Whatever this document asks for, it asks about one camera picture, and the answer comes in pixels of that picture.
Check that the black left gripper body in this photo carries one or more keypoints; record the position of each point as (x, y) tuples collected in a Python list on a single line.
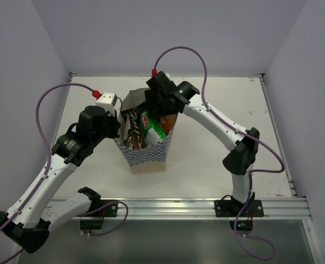
[(113, 125)]

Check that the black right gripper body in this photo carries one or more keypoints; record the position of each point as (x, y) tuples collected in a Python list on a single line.
[(159, 106)]

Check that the orange chips bag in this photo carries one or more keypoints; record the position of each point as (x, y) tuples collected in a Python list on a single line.
[(167, 122)]

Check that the green Chuba snack bag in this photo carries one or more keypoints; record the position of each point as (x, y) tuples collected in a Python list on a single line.
[(150, 128)]

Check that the blue checkered paper bag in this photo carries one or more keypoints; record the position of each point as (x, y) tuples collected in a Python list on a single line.
[(151, 158)]

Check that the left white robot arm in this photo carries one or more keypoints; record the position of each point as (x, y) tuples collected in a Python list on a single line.
[(29, 222)]

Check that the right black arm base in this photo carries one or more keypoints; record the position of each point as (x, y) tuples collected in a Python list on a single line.
[(227, 207)]

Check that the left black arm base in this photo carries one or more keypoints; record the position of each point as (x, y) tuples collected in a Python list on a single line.
[(98, 211)]

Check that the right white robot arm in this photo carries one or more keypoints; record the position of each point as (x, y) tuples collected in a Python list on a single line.
[(235, 138)]

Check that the brown chocolate snack bag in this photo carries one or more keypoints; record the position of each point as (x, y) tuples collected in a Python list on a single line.
[(132, 137)]

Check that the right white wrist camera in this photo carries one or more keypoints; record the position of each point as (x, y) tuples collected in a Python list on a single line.
[(155, 72)]

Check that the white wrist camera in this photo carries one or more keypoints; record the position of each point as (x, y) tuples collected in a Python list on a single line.
[(105, 100), (155, 72)]

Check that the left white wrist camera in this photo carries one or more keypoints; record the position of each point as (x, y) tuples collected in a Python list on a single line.
[(105, 100)]

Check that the aluminium front rail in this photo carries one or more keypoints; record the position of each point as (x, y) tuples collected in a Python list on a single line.
[(206, 209)]

